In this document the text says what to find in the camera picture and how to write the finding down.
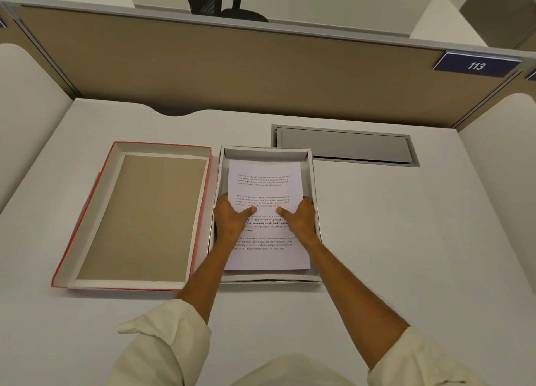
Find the person's right hand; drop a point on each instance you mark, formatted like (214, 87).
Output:
(302, 223)

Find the person's left hand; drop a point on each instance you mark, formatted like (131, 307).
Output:
(228, 222)

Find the person's left thumb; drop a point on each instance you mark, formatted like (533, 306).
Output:
(246, 210)

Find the person's right thumb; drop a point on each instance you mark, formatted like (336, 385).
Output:
(286, 212)

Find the printed white paper sheets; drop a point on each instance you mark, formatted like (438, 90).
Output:
(268, 180)

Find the person's right forearm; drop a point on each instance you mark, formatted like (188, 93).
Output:
(339, 289)

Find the person's left forearm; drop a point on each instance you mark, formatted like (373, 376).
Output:
(209, 272)

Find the white cardboard box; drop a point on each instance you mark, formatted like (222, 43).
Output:
(315, 214)

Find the red cardboard box lid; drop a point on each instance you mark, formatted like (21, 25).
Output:
(138, 214)

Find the beige desk partition panel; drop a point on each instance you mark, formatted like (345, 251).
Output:
(251, 67)

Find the person's cream shirt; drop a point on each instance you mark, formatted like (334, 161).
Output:
(268, 356)

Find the black office chair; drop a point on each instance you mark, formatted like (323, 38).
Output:
(226, 0)

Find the blue number sign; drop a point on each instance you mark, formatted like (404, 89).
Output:
(476, 65)

